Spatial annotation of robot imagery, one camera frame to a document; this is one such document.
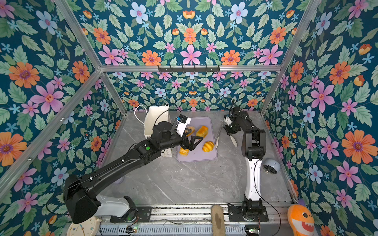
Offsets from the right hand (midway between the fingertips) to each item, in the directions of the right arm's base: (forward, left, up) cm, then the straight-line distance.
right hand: (230, 131), depth 107 cm
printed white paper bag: (-2, +52, +20) cm, 56 cm away
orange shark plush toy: (-56, -23, +7) cm, 61 cm away
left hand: (-24, +23, +31) cm, 46 cm away
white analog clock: (-58, +76, +1) cm, 96 cm away
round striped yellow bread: (-15, +17, +3) cm, 23 cm away
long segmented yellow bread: (-19, +33, +2) cm, 38 cm away
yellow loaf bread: (-5, +21, +6) cm, 22 cm away
